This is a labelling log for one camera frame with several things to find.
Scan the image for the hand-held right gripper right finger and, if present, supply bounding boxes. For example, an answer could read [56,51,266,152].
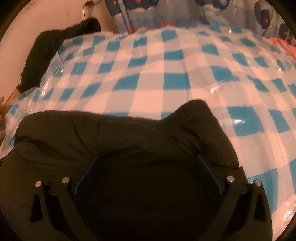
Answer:
[195,155,274,241]

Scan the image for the thin dark cable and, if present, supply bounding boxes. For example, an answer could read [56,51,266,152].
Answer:
[80,0,94,24]

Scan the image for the dark cloth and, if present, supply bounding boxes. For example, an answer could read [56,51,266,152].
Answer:
[20,17,102,94]

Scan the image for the dark olive jacket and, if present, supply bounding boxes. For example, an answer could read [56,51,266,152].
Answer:
[0,100,246,241]

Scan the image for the blue white checkered plastic sheet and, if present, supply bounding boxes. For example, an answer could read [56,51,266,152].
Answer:
[0,25,296,241]

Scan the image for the pink cloth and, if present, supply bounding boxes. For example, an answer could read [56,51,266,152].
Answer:
[268,37,296,59]

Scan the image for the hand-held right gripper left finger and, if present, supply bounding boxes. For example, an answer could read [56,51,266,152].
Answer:
[30,156,100,241]

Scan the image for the grey metal pole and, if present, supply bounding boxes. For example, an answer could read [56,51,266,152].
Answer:
[117,0,134,33]

